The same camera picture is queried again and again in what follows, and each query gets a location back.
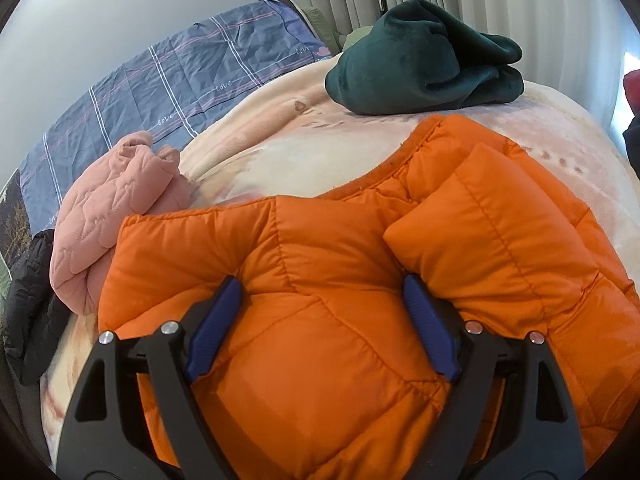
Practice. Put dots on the pale pink fleece blanket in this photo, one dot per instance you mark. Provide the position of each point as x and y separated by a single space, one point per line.
280 150

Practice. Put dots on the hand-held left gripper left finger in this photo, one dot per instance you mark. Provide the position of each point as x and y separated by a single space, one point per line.
215 325

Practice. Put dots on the white pleated curtain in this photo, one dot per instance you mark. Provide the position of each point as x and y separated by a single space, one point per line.
500 0

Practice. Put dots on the blue plaid bed cover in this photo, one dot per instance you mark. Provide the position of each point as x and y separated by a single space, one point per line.
175 85

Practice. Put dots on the black fur-trimmed jacket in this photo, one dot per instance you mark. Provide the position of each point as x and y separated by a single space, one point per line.
32 310

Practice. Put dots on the dark tree-print pillow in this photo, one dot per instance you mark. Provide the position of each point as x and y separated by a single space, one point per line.
15 220

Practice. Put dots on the orange puffer jacket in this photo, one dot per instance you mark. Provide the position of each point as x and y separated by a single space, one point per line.
350 260

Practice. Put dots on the pink quilted jacket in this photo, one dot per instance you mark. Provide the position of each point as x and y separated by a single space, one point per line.
110 220

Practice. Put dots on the light green pillow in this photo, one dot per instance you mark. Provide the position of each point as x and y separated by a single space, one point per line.
325 27
4 280

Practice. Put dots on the dark green fleece garment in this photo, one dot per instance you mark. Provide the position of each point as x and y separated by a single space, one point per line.
415 60

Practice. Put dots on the dark red cloth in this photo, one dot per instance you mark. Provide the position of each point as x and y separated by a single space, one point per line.
632 110

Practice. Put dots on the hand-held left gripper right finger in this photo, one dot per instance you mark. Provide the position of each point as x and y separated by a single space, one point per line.
425 315

